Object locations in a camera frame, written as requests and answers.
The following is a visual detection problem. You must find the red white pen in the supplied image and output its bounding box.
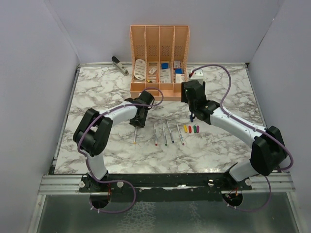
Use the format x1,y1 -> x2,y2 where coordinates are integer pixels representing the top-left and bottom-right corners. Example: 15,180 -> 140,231
153,123 -> 158,146

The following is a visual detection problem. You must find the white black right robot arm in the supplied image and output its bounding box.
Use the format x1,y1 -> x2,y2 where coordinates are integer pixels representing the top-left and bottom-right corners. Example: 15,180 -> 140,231
181,80 -> 287,190

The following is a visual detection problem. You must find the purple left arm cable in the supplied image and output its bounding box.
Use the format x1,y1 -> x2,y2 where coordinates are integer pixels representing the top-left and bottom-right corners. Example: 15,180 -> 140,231
77,87 -> 164,214

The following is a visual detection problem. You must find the blue tipped white pen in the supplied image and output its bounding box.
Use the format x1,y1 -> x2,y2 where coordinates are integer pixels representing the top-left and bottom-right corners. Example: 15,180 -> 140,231
166,121 -> 174,143

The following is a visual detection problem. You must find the pink tipped white pen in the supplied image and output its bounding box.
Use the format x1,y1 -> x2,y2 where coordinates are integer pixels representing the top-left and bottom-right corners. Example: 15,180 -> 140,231
176,123 -> 185,146

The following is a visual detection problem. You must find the peach plastic desk organizer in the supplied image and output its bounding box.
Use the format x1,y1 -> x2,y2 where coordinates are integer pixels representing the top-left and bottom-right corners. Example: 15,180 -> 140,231
130,25 -> 190,101

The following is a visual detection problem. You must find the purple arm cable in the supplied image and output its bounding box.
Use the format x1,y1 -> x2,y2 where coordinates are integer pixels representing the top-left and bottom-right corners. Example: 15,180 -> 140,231
189,64 -> 294,213
77,87 -> 164,214

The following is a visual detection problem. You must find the white oval label card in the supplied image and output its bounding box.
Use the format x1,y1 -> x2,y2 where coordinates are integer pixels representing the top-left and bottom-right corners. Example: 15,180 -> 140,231
133,59 -> 146,80

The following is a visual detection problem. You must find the yellow white pen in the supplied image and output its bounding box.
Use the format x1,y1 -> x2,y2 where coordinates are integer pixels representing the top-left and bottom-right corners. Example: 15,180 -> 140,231
133,127 -> 138,144

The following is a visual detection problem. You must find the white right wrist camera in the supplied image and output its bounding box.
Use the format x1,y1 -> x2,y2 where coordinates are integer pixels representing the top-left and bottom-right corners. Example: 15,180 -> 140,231
188,69 -> 205,83

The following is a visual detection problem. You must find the grey black stapler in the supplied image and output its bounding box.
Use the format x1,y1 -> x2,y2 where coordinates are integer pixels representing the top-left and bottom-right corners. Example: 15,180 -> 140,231
111,56 -> 129,76

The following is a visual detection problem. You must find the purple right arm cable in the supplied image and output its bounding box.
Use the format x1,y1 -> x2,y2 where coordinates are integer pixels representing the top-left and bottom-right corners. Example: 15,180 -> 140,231
189,64 -> 294,213

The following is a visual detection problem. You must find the blue small box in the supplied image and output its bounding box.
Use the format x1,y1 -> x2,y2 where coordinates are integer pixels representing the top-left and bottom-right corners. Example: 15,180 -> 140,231
161,62 -> 170,70

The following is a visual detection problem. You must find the green tipped white pen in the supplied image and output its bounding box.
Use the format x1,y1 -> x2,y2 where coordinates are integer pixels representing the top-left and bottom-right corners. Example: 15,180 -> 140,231
162,123 -> 168,146

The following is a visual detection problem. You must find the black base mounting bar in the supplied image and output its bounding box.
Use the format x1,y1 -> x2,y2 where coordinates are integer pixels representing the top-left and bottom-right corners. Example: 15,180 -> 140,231
79,172 -> 252,202

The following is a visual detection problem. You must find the yellow pen cap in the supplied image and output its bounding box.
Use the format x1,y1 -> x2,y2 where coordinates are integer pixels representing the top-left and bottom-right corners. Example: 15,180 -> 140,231
183,125 -> 188,133

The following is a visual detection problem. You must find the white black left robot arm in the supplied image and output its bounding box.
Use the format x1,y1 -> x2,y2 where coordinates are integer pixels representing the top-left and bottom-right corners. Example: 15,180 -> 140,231
73,91 -> 155,192

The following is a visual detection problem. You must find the white red labelled box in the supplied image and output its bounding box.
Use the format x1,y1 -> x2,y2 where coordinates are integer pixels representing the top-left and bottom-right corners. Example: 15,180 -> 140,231
175,74 -> 186,83

